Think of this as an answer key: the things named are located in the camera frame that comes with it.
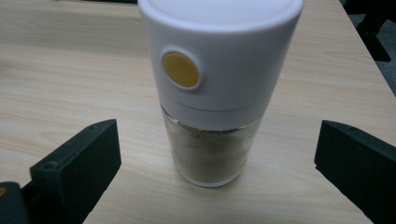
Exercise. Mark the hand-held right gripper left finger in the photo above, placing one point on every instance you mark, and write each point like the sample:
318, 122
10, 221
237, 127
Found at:
77, 168

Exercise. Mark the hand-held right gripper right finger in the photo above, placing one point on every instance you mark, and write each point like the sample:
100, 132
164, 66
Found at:
361, 165

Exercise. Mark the white spice grinder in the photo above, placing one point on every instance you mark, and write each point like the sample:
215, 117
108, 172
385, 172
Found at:
214, 81

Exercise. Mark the black metal stand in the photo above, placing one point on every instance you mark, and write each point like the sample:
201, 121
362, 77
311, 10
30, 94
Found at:
372, 28

